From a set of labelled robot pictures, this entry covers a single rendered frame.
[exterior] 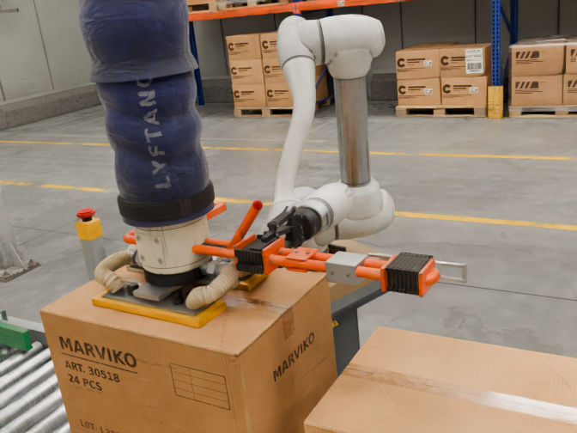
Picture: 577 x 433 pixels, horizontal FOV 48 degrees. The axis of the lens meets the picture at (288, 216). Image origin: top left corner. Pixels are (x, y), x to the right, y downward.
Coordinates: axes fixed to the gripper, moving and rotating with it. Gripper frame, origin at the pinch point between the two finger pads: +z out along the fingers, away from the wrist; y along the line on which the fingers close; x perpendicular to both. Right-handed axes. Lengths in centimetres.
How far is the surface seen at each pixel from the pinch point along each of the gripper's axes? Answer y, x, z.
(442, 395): 25.1, -40.4, 2.8
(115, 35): -49, 22, 10
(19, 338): 60, 131, -22
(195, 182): -16.0, 15.4, 1.1
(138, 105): -35.0, 21.1, 8.5
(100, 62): -44, 28, 10
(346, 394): 25.2, -22.2, 9.4
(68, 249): 122, 328, -208
